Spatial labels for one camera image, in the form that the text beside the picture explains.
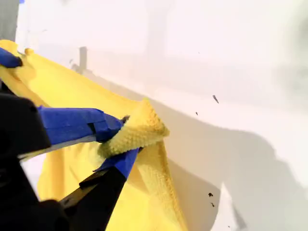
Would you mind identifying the yellow towel with white label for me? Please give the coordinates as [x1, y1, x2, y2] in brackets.
[0, 39, 190, 231]

